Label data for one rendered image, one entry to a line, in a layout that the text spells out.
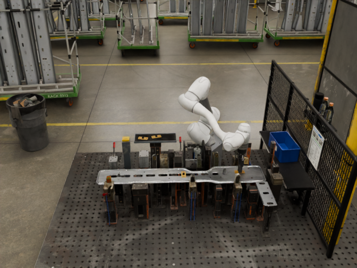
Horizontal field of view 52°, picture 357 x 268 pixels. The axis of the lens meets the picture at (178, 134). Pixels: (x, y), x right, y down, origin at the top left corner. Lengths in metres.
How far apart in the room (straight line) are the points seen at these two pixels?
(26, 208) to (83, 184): 1.18
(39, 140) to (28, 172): 0.54
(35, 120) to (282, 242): 3.59
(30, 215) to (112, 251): 1.75
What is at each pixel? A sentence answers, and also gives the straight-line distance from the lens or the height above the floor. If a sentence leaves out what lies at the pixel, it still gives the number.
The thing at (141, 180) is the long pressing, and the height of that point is 1.00.
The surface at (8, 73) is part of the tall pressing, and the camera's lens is 6.98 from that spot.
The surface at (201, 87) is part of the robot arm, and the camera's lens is 3.08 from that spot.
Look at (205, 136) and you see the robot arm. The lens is 3.59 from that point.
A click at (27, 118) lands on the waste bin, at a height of 0.54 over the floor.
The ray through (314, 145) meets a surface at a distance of 3.03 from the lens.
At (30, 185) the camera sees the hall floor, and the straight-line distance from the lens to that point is 4.85.
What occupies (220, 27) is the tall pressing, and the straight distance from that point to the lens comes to 9.91.
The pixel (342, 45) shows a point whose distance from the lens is 5.17.
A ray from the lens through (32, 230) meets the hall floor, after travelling 4.23.
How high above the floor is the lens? 2.80
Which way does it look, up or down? 30 degrees down
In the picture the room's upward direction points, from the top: 1 degrees clockwise
